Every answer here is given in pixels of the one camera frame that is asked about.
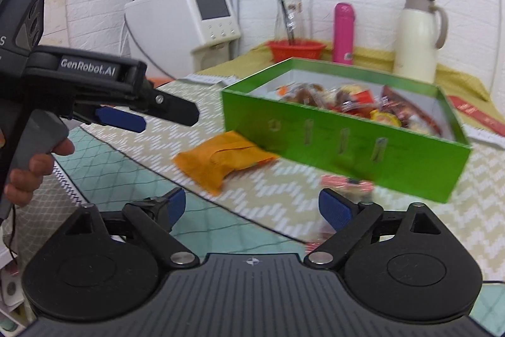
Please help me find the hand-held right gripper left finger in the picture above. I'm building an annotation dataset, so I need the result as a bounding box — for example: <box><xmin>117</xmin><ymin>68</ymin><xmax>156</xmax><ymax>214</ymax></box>
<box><xmin>65</xmin><ymin>187</ymin><xmax>200</xmax><ymax>267</ymax></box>

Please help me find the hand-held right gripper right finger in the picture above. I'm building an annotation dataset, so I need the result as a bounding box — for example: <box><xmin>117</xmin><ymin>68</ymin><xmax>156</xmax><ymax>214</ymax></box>
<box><xmin>306</xmin><ymin>188</ymin><xmax>442</xmax><ymax>269</ymax></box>

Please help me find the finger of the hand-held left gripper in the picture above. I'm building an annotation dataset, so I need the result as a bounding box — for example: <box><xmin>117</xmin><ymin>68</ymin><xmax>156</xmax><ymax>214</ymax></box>
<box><xmin>134</xmin><ymin>79</ymin><xmax>200</xmax><ymax>127</ymax></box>
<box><xmin>73</xmin><ymin>102</ymin><xmax>147</xmax><ymax>133</ymax></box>

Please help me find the red candy packet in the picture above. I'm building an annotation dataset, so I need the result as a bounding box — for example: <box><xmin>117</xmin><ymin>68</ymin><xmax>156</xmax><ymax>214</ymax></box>
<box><xmin>319</xmin><ymin>174</ymin><xmax>375</xmax><ymax>200</ymax></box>

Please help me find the orange snack packet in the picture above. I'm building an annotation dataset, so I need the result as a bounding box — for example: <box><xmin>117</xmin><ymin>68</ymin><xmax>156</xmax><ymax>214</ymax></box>
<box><xmin>173</xmin><ymin>131</ymin><xmax>279</xmax><ymax>197</ymax></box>

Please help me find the green cardboard box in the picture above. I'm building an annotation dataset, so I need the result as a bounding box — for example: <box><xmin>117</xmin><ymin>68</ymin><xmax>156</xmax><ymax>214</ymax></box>
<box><xmin>221</xmin><ymin>58</ymin><xmax>472</xmax><ymax>204</ymax></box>

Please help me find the clear packet of brown snacks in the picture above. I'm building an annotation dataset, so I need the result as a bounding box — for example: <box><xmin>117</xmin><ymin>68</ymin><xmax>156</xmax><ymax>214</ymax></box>
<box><xmin>278</xmin><ymin>83</ymin><xmax>325</xmax><ymax>106</ymax></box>

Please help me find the dark red snack bag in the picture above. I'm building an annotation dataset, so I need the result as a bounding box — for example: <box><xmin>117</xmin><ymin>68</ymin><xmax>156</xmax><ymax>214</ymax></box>
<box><xmin>381</xmin><ymin>85</ymin><xmax>443</xmax><ymax>133</ymax></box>

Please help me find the person's left hand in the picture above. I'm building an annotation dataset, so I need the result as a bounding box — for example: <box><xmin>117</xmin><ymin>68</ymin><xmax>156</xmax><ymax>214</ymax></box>
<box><xmin>5</xmin><ymin>138</ymin><xmax>75</xmax><ymax>208</ymax></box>

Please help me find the teal quilted mat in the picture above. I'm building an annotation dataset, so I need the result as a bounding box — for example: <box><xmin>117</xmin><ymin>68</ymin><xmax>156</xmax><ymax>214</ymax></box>
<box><xmin>51</xmin><ymin>126</ymin><xmax>316</xmax><ymax>257</ymax></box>

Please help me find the white water dispenser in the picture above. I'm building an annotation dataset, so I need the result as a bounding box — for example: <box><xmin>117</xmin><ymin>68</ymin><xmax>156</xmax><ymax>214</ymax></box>
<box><xmin>123</xmin><ymin>0</ymin><xmax>242</xmax><ymax>80</ymax></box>

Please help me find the yellow snack packet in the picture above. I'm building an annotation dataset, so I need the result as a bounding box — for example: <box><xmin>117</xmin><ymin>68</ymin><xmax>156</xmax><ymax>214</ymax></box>
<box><xmin>370</xmin><ymin>109</ymin><xmax>400</xmax><ymax>127</ymax></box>

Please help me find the red snack packet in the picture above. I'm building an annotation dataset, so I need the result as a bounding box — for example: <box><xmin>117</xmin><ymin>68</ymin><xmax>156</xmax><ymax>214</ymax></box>
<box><xmin>346</xmin><ymin>90</ymin><xmax>375</xmax><ymax>106</ymax></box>

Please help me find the red plastic basket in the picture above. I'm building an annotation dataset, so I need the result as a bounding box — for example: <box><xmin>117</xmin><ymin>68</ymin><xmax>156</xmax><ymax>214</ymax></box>
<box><xmin>265</xmin><ymin>40</ymin><xmax>327</xmax><ymax>62</ymax></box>

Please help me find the glass jar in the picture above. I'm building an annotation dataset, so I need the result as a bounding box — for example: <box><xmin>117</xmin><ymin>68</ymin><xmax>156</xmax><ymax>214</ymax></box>
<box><xmin>274</xmin><ymin>0</ymin><xmax>306</xmax><ymax>45</ymax></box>

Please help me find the red booklet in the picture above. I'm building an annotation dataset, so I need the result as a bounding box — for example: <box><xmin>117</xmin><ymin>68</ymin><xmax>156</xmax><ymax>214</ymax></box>
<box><xmin>447</xmin><ymin>94</ymin><xmax>505</xmax><ymax>137</ymax></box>

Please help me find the pink bottle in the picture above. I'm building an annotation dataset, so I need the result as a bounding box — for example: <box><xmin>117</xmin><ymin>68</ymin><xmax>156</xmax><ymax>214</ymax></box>
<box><xmin>332</xmin><ymin>3</ymin><xmax>356</xmax><ymax>65</ymax></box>

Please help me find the yellow tablecloth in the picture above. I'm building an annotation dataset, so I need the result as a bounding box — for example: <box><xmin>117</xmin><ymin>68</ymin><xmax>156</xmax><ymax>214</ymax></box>
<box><xmin>199</xmin><ymin>44</ymin><xmax>494</xmax><ymax>103</ymax></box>

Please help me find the cream thermos jug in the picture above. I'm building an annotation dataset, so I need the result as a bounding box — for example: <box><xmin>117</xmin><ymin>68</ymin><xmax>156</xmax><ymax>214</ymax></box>
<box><xmin>392</xmin><ymin>0</ymin><xmax>449</xmax><ymax>84</ymax></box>

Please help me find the thin black cable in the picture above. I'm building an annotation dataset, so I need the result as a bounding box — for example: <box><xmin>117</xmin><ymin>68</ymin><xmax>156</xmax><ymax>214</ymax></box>
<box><xmin>0</xmin><ymin>203</ymin><xmax>20</xmax><ymax>264</ymax></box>

